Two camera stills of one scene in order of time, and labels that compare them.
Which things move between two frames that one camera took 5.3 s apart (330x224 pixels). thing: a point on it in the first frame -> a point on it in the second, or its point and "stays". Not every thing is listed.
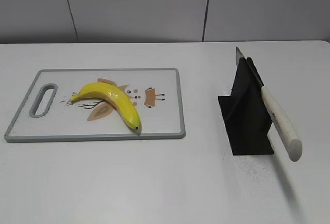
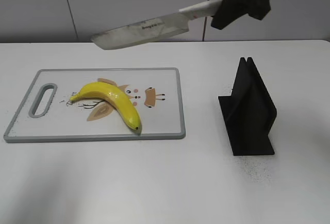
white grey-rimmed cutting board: [45, 111] stays
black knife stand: [244, 115] stays
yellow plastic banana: [112, 96] stays
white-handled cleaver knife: [287, 135] -> [176, 22]
